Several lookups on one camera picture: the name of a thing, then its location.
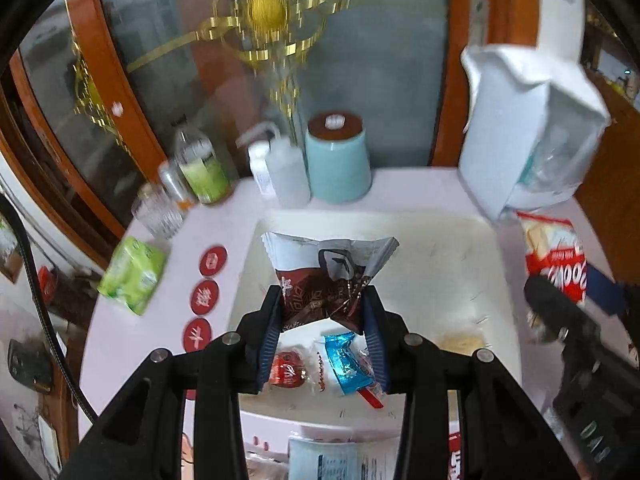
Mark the white plastic tray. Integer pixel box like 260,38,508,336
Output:
226,209,524,441

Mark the clear drinking glass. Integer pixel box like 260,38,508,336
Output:
131,182,184,240

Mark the white pill bottle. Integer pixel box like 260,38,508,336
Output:
247,141,276,200

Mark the red wrapped candy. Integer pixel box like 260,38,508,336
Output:
269,350,307,389

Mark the white squeeze wash bottle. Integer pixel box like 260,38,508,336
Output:
236,122,311,209

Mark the pale blue snack packet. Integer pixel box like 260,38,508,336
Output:
288,438,399,480

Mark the glass bottle green label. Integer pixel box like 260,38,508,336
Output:
175,119,232,206

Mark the red white cookie bag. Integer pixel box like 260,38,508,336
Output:
516,211,587,307

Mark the blue snack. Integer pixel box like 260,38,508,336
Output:
322,332,382,396

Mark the brown silver chocolate packet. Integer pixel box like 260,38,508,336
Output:
262,232,399,335

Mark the green tissue pack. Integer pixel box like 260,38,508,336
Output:
98,236,168,315

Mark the clear bag beige pastry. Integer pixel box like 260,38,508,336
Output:
437,332,487,356

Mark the teal canister brown lid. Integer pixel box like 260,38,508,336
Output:
305,110,372,204

